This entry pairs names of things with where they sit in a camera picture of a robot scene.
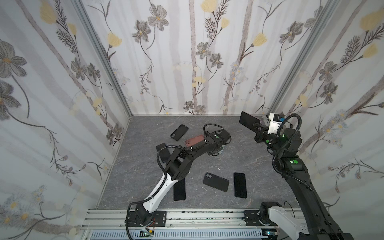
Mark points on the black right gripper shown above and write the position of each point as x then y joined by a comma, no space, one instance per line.
259,131

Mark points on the purple-edged phone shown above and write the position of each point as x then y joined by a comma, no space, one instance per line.
250,122
179,191

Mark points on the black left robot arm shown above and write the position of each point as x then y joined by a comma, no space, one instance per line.
176,169

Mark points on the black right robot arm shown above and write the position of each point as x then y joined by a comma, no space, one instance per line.
286,162

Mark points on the blue-edged phone front right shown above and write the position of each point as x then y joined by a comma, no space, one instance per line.
240,187

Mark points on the blue-edged phone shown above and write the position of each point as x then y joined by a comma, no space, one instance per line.
164,154
240,187

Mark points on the large black phone case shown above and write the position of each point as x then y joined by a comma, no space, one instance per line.
216,182

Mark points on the pink phone case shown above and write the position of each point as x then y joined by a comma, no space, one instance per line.
195,141

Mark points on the small black phone case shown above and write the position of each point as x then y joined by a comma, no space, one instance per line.
179,132

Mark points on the blue-edged phone far left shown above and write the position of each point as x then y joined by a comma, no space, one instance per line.
164,154

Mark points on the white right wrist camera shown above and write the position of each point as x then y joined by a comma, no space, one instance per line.
275,122

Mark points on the white slotted cable duct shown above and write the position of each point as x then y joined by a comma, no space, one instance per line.
186,234

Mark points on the right corner aluminium post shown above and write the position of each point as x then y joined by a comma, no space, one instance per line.
314,35

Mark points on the corner aluminium post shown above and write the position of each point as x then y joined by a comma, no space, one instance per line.
314,35
101,53

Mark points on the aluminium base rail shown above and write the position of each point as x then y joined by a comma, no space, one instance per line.
180,219

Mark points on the left corner aluminium post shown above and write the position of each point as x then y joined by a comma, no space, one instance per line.
101,53

